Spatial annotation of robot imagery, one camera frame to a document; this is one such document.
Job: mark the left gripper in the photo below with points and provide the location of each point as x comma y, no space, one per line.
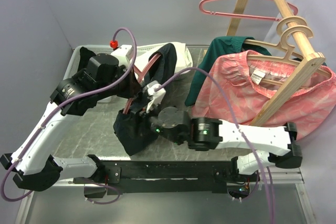
133,87

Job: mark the pink hanger front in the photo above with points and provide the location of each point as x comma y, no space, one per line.
141,75

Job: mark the dark navy shorts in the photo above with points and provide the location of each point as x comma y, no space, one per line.
133,129

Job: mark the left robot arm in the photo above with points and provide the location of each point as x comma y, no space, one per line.
34,167

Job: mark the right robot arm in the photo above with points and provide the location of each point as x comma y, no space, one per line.
270,146

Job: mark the pink patterned shorts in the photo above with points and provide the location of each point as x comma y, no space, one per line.
239,87

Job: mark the green shorts on rack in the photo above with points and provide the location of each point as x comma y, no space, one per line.
219,46

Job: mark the beige wooden hanger front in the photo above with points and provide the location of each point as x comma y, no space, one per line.
274,58

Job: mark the beige wooden hanger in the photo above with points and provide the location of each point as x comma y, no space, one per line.
274,58
283,45

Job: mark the beige wooden hanger rear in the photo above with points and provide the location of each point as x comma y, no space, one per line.
283,45

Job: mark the grey plastic basket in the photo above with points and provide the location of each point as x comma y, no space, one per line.
75,58

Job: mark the white cloth in basket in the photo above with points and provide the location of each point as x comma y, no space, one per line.
181,53

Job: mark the white plastic basket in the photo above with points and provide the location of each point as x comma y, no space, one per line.
183,56

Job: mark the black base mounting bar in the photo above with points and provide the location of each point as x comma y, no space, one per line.
173,176

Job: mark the wooden clothes rack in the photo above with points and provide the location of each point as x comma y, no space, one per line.
294,40

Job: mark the black drawstring garment in basket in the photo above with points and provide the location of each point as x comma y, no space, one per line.
84,56

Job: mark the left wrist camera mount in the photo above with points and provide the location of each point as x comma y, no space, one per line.
122,53

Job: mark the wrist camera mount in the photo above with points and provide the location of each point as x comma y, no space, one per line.
122,53
155,95

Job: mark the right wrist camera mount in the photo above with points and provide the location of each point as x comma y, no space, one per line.
155,95

